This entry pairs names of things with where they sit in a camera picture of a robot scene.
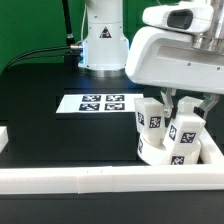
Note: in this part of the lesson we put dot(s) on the white U-shaped fence wall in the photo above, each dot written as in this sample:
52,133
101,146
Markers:
207,176

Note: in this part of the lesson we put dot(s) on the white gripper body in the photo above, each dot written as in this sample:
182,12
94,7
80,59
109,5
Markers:
181,46

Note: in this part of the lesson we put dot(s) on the black vertical pole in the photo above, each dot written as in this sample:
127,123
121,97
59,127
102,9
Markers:
69,34

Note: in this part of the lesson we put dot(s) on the white marker sheet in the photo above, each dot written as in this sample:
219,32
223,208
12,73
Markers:
97,103

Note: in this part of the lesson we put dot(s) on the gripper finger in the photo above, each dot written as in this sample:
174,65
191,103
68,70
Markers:
170,108
209,101

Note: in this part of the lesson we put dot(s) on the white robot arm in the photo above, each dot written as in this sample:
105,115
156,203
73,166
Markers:
106,48

